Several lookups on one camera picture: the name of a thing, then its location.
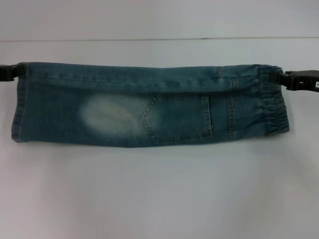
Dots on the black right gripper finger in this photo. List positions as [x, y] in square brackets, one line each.
[277, 78]

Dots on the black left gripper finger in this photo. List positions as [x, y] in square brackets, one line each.
[12, 68]
[7, 77]

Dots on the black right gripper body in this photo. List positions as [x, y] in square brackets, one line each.
[301, 81]

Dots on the blue denim shorts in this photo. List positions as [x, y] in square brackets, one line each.
[99, 99]

